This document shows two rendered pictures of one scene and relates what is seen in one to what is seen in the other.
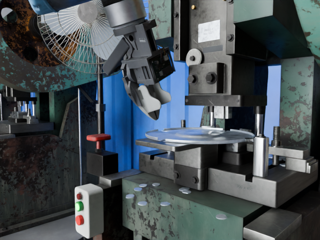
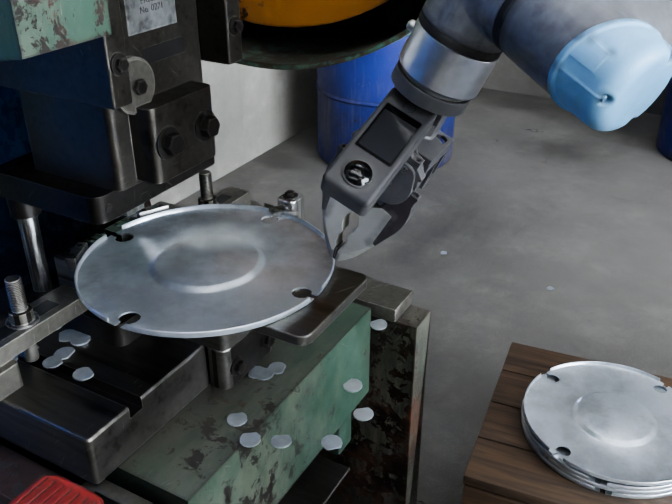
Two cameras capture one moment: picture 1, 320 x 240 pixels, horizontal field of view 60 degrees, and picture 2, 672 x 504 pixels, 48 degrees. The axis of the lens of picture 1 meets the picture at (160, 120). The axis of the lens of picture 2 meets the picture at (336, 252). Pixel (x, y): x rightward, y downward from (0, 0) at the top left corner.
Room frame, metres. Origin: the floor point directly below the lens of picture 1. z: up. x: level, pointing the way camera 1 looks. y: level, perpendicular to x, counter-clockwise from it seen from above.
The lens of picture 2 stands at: (0.80, 0.65, 1.21)
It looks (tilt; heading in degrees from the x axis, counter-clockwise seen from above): 29 degrees down; 255
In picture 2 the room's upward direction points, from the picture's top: straight up
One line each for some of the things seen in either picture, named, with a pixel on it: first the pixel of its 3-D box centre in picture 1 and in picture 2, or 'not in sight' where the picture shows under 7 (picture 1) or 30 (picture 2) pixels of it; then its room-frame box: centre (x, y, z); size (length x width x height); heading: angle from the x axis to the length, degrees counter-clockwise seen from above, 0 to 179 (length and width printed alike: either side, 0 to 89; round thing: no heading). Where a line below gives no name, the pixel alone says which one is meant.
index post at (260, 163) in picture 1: (260, 154); (291, 224); (0.63, -0.23, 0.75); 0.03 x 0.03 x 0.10; 45
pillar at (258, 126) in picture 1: (258, 124); not in sight; (0.83, -0.30, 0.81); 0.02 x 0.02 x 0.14
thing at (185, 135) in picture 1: (198, 134); (207, 261); (0.75, -0.11, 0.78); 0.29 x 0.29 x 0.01
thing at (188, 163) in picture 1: (187, 161); (245, 321); (0.72, -0.07, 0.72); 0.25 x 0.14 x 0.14; 135
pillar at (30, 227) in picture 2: (212, 120); (31, 236); (0.94, -0.18, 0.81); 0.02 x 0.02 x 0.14
